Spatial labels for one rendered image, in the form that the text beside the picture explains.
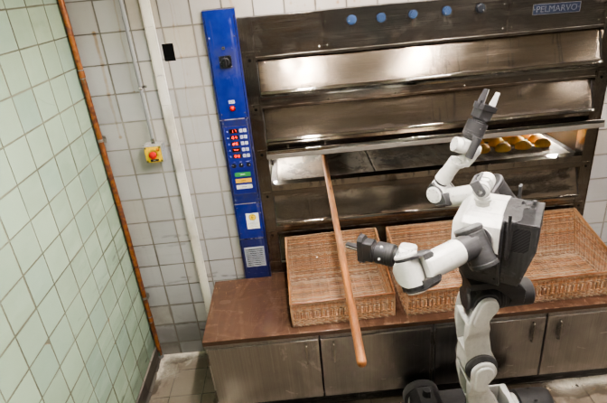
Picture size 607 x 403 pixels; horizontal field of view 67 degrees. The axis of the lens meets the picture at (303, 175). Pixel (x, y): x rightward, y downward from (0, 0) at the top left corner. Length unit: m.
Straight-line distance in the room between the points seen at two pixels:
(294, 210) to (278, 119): 0.56
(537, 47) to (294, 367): 2.13
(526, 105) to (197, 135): 1.80
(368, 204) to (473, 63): 0.96
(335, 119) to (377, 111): 0.23
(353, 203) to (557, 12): 1.46
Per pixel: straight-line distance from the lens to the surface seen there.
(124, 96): 2.59
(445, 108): 2.62
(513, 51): 2.70
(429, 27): 2.52
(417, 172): 2.70
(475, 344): 2.21
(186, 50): 2.45
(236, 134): 2.49
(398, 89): 2.52
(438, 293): 2.53
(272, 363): 2.64
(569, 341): 2.99
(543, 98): 2.84
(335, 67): 2.44
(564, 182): 3.10
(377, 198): 2.73
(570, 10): 2.81
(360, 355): 1.50
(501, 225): 1.78
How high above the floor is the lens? 2.27
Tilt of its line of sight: 24 degrees down
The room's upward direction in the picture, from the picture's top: 5 degrees counter-clockwise
